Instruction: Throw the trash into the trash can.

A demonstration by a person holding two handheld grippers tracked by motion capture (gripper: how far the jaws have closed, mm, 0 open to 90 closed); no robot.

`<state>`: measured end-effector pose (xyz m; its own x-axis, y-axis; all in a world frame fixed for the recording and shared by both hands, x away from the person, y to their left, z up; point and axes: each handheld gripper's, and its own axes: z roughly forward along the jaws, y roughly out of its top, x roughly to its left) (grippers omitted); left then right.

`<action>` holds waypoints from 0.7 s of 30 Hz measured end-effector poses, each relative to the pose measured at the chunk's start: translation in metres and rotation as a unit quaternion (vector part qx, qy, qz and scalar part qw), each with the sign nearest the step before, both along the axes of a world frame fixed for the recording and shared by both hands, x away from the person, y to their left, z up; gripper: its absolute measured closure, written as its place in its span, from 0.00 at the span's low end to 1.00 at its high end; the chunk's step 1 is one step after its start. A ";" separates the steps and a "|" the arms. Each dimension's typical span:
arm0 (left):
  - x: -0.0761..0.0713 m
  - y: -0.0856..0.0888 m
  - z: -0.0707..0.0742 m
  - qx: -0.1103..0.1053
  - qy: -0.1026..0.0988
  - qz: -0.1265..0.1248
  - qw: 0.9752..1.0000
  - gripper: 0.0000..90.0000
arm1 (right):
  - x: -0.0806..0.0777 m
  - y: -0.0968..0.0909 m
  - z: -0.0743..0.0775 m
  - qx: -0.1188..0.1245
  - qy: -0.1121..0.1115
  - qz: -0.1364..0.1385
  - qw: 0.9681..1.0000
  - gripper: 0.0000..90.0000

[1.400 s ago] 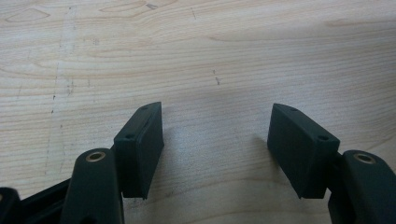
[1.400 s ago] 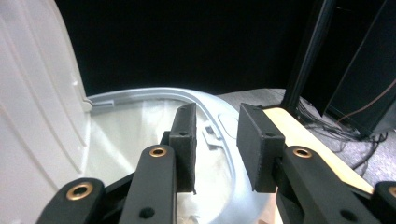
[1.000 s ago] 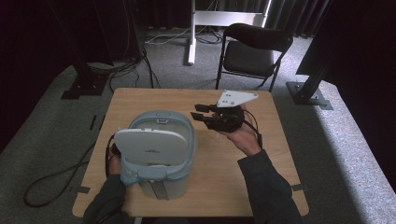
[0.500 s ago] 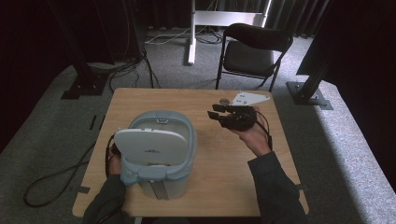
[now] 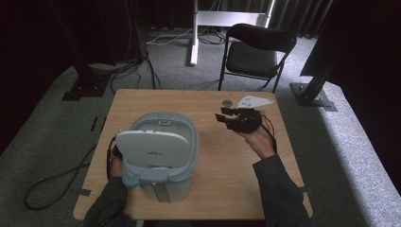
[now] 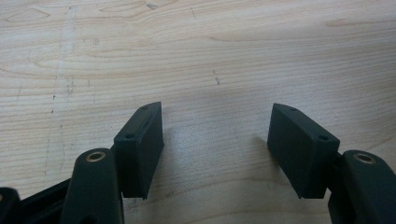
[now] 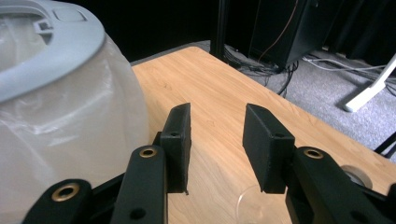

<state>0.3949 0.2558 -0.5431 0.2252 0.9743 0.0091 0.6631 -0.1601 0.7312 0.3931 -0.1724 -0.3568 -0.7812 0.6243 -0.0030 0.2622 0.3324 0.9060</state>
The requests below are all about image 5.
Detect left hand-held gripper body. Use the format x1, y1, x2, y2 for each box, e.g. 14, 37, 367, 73
111, 128, 125, 159

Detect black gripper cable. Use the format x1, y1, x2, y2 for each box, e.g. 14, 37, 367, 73
260, 113, 279, 155
105, 135, 118, 182

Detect person's right hand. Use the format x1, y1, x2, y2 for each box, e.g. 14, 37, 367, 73
235, 108, 278, 161

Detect white metal stand frame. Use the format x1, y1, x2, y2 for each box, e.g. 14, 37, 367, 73
188, 0, 276, 67

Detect black floor cable loop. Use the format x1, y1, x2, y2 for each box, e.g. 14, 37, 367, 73
24, 143, 99, 211

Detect black stand with base plate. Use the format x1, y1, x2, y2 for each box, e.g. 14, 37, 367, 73
289, 61, 339, 113
46, 0, 112, 102

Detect black floor tape marks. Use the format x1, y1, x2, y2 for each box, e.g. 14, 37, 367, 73
90, 115, 108, 133

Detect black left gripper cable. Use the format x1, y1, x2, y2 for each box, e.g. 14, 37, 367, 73
105, 135, 118, 182

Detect bundle of black floor cables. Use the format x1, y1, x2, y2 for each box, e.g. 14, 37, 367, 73
89, 46, 165, 94

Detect white floor cables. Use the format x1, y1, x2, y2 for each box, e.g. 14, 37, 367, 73
146, 26, 211, 46

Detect light-blue trash bag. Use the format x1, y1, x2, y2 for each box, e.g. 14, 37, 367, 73
121, 159, 142, 190

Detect grey-blue pedal trash bin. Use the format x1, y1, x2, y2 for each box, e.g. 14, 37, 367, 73
114, 112, 201, 203

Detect black folding chair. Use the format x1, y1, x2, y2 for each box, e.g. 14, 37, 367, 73
218, 23, 298, 95

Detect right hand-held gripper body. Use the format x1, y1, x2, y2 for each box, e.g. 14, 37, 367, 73
226, 95, 275, 134

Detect grey curtain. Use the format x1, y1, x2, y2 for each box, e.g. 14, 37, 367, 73
217, 0, 336, 39

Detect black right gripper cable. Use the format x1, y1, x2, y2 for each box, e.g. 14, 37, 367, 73
260, 113, 279, 155

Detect person's left hand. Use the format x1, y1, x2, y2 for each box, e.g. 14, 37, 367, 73
108, 154, 125, 180

